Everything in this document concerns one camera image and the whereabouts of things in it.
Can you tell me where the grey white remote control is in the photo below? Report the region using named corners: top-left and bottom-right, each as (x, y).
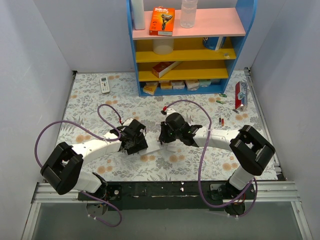
top-left (139, 142), bottom-right (164, 156)

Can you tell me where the white battery cover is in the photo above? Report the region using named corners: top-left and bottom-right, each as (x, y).
top-left (166, 144), bottom-right (179, 153)

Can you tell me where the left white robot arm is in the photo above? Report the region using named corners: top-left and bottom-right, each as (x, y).
top-left (40, 118), bottom-right (148, 200)

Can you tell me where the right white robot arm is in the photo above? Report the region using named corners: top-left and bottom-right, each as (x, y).
top-left (159, 108), bottom-right (276, 199)

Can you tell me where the small white remote control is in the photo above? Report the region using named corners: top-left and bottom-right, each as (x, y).
top-left (99, 77), bottom-right (110, 94)

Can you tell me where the floral tablecloth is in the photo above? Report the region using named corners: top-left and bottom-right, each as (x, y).
top-left (57, 70), bottom-right (265, 181)

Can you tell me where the white orange small box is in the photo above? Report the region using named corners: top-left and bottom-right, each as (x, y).
top-left (160, 81), bottom-right (173, 90)

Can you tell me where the yellow orange small box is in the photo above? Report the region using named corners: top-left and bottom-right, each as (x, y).
top-left (142, 84), bottom-right (158, 96)

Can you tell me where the white tan small box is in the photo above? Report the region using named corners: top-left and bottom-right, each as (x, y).
top-left (184, 79), bottom-right (200, 91)

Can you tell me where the pale green small box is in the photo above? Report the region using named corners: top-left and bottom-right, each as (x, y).
top-left (198, 79), bottom-right (212, 88)

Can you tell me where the red white long box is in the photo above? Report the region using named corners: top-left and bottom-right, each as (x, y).
top-left (151, 61), bottom-right (182, 79)

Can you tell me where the blue shelf unit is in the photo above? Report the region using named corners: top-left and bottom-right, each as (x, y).
top-left (126, 0), bottom-right (258, 97)

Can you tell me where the red toothpaste box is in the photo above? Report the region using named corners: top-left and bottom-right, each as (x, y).
top-left (235, 81), bottom-right (248, 111)

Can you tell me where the white translucent cup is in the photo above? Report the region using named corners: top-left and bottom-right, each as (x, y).
top-left (152, 38), bottom-right (174, 55)

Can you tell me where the blue white can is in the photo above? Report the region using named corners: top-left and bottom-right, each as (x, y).
top-left (202, 36), bottom-right (226, 51)

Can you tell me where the orange razor box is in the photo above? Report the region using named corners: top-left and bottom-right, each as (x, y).
top-left (149, 6), bottom-right (176, 37)

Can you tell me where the clear plastic bottle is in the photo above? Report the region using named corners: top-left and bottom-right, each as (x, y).
top-left (180, 0), bottom-right (198, 29)

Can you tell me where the white bottle on shelf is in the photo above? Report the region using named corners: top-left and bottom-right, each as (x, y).
top-left (131, 0), bottom-right (145, 30)

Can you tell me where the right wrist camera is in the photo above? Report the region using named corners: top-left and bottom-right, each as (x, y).
top-left (161, 106), bottom-right (176, 117)

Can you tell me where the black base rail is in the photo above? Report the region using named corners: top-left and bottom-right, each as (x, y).
top-left (77, 180), bottom-right (251, 212)

